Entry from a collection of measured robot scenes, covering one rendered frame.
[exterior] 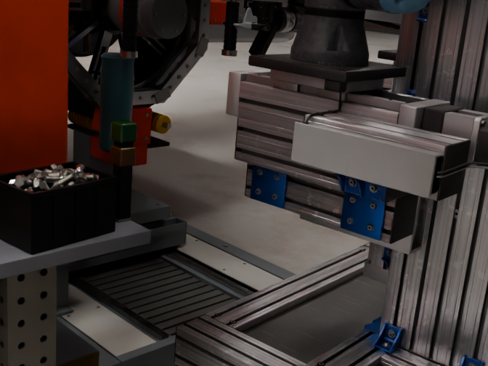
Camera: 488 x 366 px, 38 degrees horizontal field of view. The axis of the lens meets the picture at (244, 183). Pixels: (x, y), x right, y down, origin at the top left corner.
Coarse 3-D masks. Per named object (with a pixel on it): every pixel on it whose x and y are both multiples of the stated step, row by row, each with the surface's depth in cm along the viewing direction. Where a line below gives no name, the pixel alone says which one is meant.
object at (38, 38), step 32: (0, 0) 133; (32, 0) 137; (64, 0) 142; (0, 32) 134; (32, 32) 139; (64, 32) 143; (0, 64) 136; (32, 64) 140; (64, 64) 145; (0, 96) 137; (32, 96) 142; (64, 96) 147; (0, 128) 139; (32, 128) 144; (64, 128) 149; (0, 160) 141; (32, 160) 146; (64, 160) 151
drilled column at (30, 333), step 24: (0, 288) 130; (24, 288) 131; (48, 288) 134; (0, 312) 132; (24, 312) 132; (48, 312) 136; (0, 336) 133; (24, 336) 133; (48, 336) 137; (0, 360) 135; (24, 360) 135; (48, 360) 139
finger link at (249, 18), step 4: (248, 8) 195; (248, 12) 195; (248, 16) 196; (252, 16) 197; (244, 20) 195; (248, 20) 196; (252, 20) 198; (256, 20) 199; (236, 24) 194; (240, 24) 194; (244, 24) 195; (248, 24) 195; (240, 28) 195; (244, 28) 195; (248, 28) 196
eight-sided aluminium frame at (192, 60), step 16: (192, 0) 215; (208, 0) 214; (192, 16) 217; (208, 16) 216; (192, 32) 219; (192, 48) 216; (80, 64) 189; (176, 64) 218; (192, 64) 216; (80, 80) 191; (160, 80) 215; (176, 80) 214; (96, 96) 195; (144, 96) 207; (160, 96) 211
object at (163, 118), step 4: (152, 112) 218; (152, 116) 216; (156, 116) 215; (160, 116) 214; (164, 116) 215; (152, 120) 215; (156, 120) 214; (160, 120) 214; (164, 120) 215; (168, 120) 217; (152, 124) 215; (156, 124) 214; (160, 124) 215; (164, 124) 214; (168, 124) 214; (152, 128) 216; (156, 128) 214; (160, 128) 215; (164, 128) 216; (168, 128) 214; (160, 132) 216; (164, 132) 217
